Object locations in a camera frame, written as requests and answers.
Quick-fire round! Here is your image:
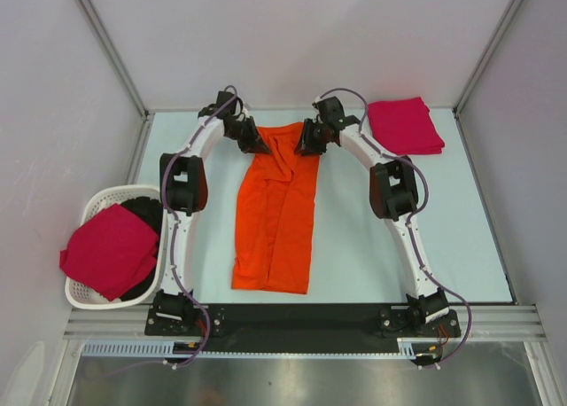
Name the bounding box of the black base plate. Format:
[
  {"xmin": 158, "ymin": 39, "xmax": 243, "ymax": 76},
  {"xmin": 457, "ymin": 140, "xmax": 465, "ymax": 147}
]
[{"xmin": 144, "ymin": 303, "xmax": 462, "ymax": 355}]

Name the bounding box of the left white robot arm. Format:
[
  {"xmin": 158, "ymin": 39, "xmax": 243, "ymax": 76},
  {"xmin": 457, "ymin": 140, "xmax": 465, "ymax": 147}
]
[{"xmin": 152, "ymin": 85, "xmax": 271, "ymax": 335}]

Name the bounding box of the grey slotted cable duct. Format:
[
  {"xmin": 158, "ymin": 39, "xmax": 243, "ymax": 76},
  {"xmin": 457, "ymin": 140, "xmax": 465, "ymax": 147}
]
[{"xmin": 82, "ymin": 340, "xmax": 434, "ymax": 360}]

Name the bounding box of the folded magenta t shirt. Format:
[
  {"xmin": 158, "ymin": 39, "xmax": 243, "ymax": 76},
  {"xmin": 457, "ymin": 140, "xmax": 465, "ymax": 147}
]
[{"xmin": 369, "ymin": 97, "xmax": 446, "ymax": 155}]

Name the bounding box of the black garment in basket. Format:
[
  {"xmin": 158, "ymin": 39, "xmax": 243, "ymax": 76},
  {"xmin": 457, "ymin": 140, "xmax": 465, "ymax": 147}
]
[{"xmin": 120, "ymin": 196, "xmax": 163, "ymax": 301}]

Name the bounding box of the orange t shirt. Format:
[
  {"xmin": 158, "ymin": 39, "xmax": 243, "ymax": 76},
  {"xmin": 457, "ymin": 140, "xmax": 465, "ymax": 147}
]
[{"xmin": 231, "ymin": 122, "xmax": 320, "ymax": 294}]

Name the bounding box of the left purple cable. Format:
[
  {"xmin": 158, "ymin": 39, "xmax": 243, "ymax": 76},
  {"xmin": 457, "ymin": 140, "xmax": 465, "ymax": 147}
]
[{"xmin": 83, "ymin": 84, "xmax": 244, "ymax": 376}]

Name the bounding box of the aluminium frame rail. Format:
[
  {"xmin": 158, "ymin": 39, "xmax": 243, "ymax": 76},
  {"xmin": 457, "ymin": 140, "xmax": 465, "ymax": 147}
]
[{"xmin": 63, "ymin": 305, "xmax": 547, "ymax": 342}]

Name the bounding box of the magenta t shirt in basket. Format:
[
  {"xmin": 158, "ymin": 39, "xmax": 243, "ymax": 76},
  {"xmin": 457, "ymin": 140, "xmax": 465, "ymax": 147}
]
[{"xmin": 59, "ymin": 204, "xmax": 160, "ymax": 301}]

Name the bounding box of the white plastic laundry basket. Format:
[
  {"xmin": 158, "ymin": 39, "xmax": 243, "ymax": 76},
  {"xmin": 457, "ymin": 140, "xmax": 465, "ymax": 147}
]
[{"xmin": 65, "ymin": 184, "xmax": 168, "ymax": 310}]

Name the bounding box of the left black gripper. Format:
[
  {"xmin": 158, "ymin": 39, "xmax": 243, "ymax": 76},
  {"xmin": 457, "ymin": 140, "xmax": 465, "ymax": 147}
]
[{"xmin": 225, "ymin": 116, "xmax": 270, "ymax": 155}]

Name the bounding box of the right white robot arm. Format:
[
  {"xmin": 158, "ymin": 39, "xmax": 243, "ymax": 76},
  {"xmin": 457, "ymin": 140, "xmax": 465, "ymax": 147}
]
[{"xmin": 295, "ymin": 93, "xmax": 449, "ymax": 336}]

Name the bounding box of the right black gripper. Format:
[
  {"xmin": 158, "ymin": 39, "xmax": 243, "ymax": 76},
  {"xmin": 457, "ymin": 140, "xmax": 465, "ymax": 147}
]
[{"xmin": 294, "ymin": 119, "xmax": 330, "ymax": 158}]

